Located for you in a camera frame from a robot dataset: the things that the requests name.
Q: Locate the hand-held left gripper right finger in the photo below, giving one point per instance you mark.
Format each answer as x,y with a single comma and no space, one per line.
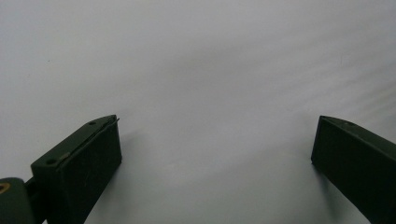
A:
358,158

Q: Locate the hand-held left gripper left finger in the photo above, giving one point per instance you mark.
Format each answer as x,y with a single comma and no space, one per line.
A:
81,168

